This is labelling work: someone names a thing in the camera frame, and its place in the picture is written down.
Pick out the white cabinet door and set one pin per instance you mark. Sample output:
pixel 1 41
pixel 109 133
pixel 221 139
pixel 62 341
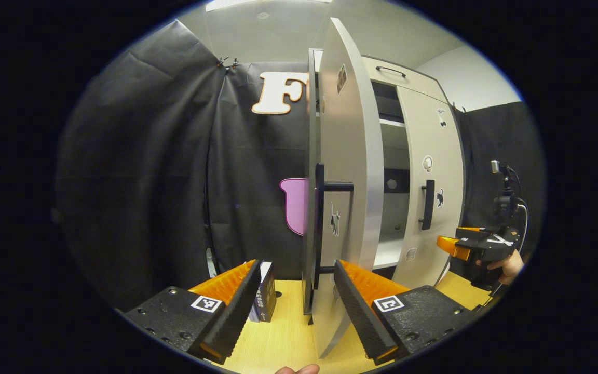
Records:
pixel 356 145
pixel 434 145

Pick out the black backdrop cloth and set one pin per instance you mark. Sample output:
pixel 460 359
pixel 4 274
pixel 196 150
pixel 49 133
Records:
pixel 148 182

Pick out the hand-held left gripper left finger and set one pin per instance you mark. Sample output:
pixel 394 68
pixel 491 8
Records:
pixel 236 317

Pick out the white cabinet drawer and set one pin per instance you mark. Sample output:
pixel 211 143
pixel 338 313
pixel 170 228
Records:
pixel 408 78

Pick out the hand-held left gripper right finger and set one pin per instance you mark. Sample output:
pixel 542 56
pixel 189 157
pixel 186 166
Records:
pixel 358 317

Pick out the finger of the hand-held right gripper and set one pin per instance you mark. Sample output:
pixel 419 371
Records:
pixel 470 229
pixel 454 246

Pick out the dark cardboard box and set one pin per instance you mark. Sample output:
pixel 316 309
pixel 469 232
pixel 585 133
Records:
pixel 267 296

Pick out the white and grey cabinet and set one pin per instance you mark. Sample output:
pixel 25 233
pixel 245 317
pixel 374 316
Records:
pixel 395 150

